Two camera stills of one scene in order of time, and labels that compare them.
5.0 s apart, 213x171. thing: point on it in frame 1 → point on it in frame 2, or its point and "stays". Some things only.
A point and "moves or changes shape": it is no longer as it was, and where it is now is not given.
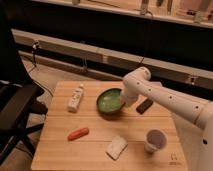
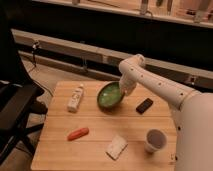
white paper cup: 155,140 stays
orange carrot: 78,133 stays
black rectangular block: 144,106 stays
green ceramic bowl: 110,101 moves or changes shape
